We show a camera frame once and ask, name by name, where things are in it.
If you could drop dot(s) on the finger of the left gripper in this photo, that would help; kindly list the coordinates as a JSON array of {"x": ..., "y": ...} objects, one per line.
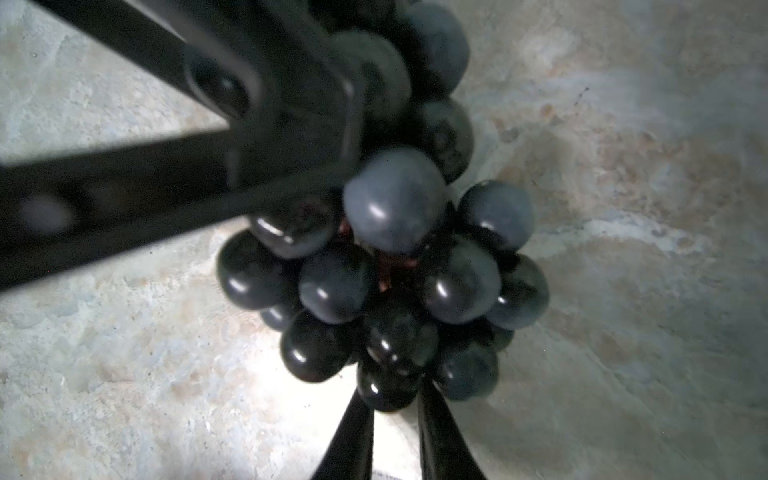
[{"x": 295, "y": 108}]

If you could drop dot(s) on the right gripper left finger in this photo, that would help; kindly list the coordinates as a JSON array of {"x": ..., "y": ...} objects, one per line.
[{"x": 349, "y": 455}]

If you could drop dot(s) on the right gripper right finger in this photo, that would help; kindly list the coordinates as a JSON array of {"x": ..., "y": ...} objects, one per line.
[{"x": 444, "y": 454}]

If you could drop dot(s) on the black grape bunch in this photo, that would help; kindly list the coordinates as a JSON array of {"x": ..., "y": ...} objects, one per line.
[{"x": 388, "y": 272}]

